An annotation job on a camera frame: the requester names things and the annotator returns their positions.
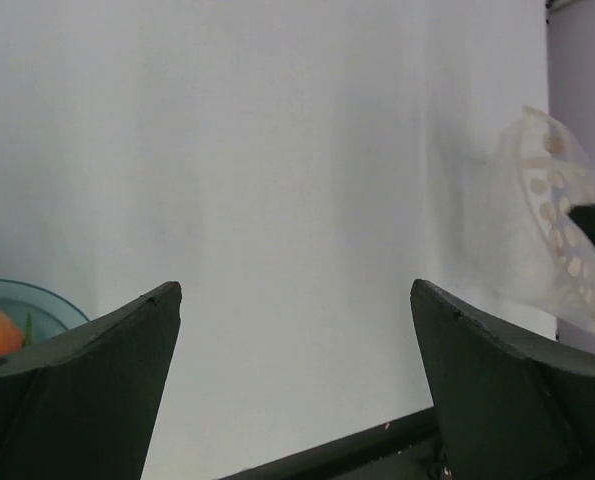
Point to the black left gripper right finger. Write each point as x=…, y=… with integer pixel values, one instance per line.
x=510, y=404

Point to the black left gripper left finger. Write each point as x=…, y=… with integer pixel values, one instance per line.
x=83, y=404

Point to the teal plastic container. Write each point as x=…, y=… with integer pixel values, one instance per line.
x=51, y=314

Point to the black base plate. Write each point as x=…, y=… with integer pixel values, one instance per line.
x=409, y=447

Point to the clear dotted zip top bag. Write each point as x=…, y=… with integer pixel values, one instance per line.
x=534, y=253

